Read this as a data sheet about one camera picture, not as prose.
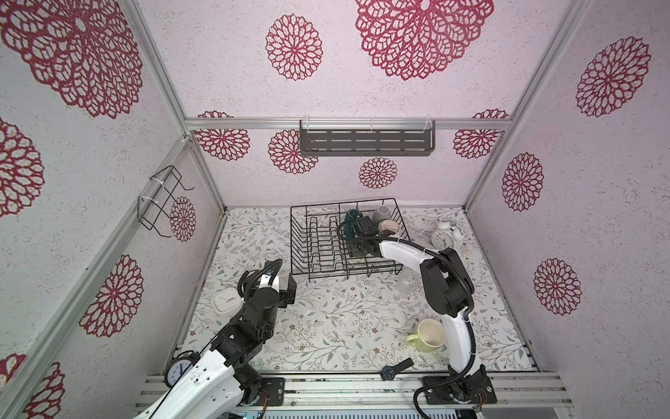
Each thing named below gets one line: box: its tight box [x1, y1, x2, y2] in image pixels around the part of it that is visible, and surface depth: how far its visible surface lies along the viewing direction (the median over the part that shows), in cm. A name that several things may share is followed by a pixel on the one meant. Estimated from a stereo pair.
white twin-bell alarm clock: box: [430, 219, 465, 252], surface depth 101 cm
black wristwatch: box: [380, 357, 415, 382], surface depth 79 cm
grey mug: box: [371, 204, 392, 226], surface depth 105 cm
